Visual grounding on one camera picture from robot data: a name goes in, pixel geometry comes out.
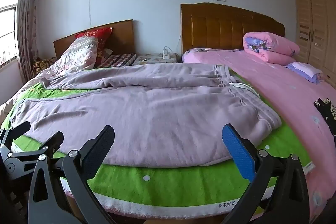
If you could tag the purple pants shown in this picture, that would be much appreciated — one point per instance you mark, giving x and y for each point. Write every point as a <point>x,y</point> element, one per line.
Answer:
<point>157,113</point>

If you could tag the pink white patterned quilt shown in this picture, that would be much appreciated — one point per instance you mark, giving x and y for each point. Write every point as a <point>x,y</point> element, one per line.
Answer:
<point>78,56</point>

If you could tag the large wooden headboard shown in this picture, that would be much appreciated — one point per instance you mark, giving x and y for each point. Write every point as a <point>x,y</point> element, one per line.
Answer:
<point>223,27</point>

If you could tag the white charger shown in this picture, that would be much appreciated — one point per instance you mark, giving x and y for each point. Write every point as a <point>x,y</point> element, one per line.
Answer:
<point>166,54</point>

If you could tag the folded pink quilt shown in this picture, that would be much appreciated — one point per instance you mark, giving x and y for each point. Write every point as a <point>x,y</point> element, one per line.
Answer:
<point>273,49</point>

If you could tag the red pillow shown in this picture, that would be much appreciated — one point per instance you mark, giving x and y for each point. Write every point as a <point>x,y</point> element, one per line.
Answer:
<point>103,37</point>

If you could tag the brown yellow blanket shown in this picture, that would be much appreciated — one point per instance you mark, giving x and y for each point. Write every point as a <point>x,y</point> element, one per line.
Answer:
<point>42,65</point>

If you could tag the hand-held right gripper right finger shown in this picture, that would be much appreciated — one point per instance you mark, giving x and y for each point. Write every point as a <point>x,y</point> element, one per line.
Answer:
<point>236,151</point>

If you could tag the barred window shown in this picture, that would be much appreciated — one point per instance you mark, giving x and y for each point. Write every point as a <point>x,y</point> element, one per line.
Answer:
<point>9,24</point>

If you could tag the light wooden wardrobe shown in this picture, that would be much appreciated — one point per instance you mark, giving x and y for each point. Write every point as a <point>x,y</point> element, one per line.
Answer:
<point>315,24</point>

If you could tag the folded purple white cloth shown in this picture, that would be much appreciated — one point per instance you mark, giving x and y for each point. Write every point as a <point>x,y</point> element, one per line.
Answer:
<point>304,70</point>

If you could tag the nightstand with floral cloth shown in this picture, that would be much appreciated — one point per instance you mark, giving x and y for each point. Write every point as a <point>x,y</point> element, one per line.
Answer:
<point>152,59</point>

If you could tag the green printed bed sheet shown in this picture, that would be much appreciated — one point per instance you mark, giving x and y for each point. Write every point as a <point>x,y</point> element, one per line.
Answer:
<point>157,182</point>

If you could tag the pink bed sheet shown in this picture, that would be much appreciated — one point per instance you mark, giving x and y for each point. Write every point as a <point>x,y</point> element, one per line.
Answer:
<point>283,98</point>

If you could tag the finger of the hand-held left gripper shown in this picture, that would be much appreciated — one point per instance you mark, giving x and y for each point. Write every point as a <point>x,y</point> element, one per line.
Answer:
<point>47,142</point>
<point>18,130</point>

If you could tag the pink patterned curtain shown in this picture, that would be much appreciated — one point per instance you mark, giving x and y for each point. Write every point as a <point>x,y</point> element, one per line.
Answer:
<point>27,24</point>

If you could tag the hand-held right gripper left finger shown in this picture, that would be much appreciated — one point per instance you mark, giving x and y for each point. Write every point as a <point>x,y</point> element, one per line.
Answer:
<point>99,151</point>

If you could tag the small wooden headboard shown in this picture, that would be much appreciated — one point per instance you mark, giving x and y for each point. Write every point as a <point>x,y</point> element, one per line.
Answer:
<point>122,35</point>

